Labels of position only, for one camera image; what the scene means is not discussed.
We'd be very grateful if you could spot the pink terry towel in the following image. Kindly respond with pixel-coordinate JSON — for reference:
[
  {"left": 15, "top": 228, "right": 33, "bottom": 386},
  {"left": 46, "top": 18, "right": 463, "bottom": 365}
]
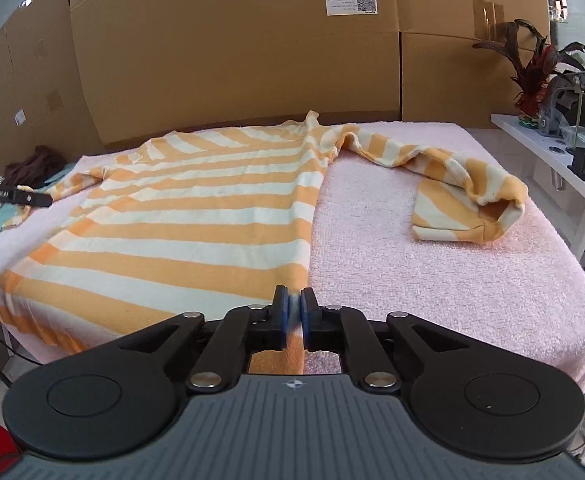
[{"left": 0, "top": 122, "right": 585, "bottom": 387}]

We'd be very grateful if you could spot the dark brown garment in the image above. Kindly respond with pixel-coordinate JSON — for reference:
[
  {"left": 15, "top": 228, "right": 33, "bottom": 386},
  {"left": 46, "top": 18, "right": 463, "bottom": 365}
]
[{"left": 3, "top": 145, "right": 68, "bottom": 188}]

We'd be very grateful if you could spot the red leafed potted plant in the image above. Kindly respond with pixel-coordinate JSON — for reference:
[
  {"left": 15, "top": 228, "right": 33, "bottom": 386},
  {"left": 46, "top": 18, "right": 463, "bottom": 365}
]
[{"left": 472, "top": 18, "right": 585, "bottom": 118}]

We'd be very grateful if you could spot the right cardboard box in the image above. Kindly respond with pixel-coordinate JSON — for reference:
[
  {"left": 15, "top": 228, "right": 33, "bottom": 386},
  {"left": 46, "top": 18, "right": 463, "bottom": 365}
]
[{"left": 397, "top": 0, "right": 549, "bottom": 129}]

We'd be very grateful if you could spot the left cardboard box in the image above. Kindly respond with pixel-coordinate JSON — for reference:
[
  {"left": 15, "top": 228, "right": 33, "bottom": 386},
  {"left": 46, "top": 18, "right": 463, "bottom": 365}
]
[{"left": 0, "top": 0, "right": 105, "bottom": 172}]

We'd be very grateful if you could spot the large centre cardboard box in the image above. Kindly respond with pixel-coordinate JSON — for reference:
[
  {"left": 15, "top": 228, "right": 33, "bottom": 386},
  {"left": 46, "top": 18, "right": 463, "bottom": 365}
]
[{"left": 70, "top": 0, "right": 399, "bottom": 146}]

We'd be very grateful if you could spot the orange white striped sweater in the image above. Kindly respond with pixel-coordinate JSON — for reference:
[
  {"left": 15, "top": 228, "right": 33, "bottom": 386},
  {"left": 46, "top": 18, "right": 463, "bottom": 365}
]
[{"left": 0, "top": 113, "right": 527, "bottom": 354}]

